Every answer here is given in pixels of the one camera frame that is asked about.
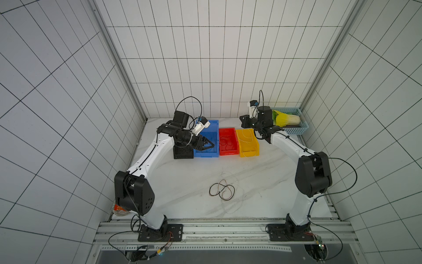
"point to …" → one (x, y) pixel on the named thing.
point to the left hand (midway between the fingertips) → (206, 146)
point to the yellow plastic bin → (249, 144)
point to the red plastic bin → (231, 133)
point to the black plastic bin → (186, 152)
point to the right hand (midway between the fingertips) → (234, 116)
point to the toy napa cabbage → (282, 120)
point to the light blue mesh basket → (293, 129)
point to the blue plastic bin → (212, 133)
